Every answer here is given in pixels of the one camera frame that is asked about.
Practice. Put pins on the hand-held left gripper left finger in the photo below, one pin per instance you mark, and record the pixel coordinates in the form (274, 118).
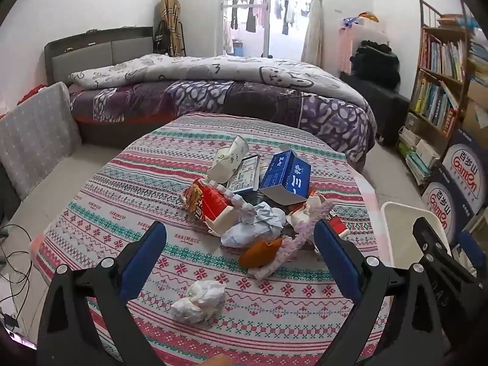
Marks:
(143, 263)

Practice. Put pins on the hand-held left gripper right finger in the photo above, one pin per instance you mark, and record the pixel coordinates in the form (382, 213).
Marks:
(337, 261)

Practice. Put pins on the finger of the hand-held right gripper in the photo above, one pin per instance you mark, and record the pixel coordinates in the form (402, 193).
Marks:
(468, 244)
(430, 236)

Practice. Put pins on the white plastic bin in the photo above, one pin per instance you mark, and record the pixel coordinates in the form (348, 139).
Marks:
(400, 228)

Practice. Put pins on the red instant noodle cup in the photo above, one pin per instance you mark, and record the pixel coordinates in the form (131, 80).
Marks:
(209, 202)

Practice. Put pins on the blue carton box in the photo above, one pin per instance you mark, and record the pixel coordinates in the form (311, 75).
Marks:
(284, 171)

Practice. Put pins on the blue white cardboard box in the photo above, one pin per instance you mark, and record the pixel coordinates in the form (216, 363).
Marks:
(467, 164)
(442, 202)

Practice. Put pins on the small red white packet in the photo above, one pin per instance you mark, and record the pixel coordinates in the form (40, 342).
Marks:
(337, 224)

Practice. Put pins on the round table with patterned cloth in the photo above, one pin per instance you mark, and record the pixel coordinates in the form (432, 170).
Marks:
(114, 213)

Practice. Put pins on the torn white paper cup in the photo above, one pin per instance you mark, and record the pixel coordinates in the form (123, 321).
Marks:
(303, 213)

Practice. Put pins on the crumpled white tissue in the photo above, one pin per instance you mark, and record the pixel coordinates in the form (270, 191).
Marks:
(198, 301)

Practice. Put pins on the orange peel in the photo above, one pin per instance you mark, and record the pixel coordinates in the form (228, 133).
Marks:
(259, 253)

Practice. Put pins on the pile of books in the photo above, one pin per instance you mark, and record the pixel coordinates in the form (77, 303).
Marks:
(415, 156)

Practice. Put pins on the crumpled grey white paper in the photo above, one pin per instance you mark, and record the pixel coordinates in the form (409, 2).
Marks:
(251, 228)

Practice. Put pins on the flat blue white box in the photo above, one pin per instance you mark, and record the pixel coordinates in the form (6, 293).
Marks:
(244, 177)

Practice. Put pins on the row of colourful books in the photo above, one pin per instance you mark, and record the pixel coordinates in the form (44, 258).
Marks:
(430, 103)
(442, 55)

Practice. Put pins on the brown cardboard box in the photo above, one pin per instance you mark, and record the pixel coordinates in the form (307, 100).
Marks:
(476, 110)

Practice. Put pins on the black low cabinet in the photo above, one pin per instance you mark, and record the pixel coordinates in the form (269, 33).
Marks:
(385, 110)

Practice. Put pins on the wooden bookshelf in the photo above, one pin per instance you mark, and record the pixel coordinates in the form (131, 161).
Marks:
(463, 95)

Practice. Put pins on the grey dotted folded cushion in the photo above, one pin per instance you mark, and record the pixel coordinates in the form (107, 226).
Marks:
(34, 137)

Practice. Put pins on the purple patterned bedsheet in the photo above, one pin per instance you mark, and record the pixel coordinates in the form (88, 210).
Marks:
(190, 97)

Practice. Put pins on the pile of black clothes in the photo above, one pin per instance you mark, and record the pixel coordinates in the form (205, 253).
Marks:
(375, 61)

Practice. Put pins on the red cloth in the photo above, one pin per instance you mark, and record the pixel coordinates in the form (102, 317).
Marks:
(32, 93)

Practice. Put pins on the pink hanging cloth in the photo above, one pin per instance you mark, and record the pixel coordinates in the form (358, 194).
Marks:
(347, 49)

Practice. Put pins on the white cartoon print quilt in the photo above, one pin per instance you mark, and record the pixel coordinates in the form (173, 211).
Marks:
(213, 68)

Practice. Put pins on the bed with grey headboard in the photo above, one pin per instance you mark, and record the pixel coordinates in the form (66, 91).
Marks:
(95, 51)

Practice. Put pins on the black bag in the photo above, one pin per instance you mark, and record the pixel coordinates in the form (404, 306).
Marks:
(160, 38)

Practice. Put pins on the yellow red plastic toy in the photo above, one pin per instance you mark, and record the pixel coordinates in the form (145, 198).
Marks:
(368, 17)

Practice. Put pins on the blue bucket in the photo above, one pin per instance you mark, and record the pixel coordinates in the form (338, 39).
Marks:
(237, 50)

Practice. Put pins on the white curtain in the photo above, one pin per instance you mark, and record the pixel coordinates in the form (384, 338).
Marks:
(314, 26)

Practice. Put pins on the beige plaid coat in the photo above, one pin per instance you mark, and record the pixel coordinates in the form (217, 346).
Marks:
(169, 11)

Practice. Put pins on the hanging clothes on line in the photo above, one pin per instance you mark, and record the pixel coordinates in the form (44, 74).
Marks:
(250, 19)

